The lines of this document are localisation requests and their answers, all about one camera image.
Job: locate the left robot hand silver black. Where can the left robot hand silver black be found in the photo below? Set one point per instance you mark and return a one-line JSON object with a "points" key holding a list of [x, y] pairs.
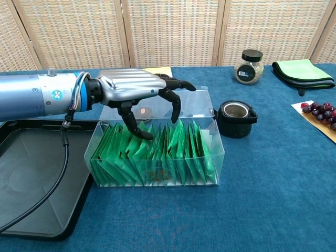
{"points": [[131, 84]]}

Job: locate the transparent plastic tea bag box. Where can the transparent plastic tea bag box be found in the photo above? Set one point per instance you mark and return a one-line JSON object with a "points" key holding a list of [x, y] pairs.
{"points": [[157, 170]]}

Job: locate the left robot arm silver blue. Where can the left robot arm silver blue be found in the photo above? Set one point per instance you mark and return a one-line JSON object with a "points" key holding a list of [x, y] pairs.
{"points": [[26, 94]]}

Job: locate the green foil sachet packet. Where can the green foil sachet packet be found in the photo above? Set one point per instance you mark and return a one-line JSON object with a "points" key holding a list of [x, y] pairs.
{"points": [[178, 136], [210, 168], [97, 170], [197, 157], [136, 149]]}

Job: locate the black plastic tray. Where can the black plastic tray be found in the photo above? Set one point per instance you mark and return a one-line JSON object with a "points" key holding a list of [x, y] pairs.
{"points": [[34, 170]]}

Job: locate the black teapot lid orange knob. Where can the black teapot lid orange knob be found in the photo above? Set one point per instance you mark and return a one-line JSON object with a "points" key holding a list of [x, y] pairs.
{"points": [[143, 113]]}

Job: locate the white paper stack yellow cover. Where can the white paper stack yellow cover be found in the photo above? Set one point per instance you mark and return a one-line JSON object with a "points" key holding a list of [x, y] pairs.
{"points": [[160, 71]]}

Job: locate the woven wicker folding screen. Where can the woven wicker folding screen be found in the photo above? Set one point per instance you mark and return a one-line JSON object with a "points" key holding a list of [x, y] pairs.
{"points": [[170, 31]]}

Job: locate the metal teapot strainer basket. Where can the metal teapot strainer basket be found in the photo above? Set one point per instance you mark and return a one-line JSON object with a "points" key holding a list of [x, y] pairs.
{"points": [[235, 110]]}

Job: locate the black cast iron teapot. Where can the black cast iron teapot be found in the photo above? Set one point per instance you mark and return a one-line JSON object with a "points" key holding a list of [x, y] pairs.
{"points": [[236, 127]]}

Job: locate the glass jar with black lid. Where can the glass jar with black lid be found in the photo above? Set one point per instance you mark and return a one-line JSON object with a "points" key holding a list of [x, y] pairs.
{"points": [[249, 71]]}

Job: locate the folded green microfiber cloth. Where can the folded green microfiber cloth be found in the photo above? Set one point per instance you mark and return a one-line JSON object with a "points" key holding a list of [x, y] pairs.
{"points": [[302, 71]]}

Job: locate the blue tablecloth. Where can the blue tablecloth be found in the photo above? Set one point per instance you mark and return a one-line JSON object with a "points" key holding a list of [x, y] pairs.
{"points": [[262, 197]]}

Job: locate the light wooden serving board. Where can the light wooden serving board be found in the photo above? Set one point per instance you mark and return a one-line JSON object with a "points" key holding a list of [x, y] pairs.
{"points": [[312, 120]]}

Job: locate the red grape bunch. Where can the red grape bunch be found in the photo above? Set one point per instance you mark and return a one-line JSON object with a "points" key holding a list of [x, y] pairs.
{"points": [[323, 113]]}

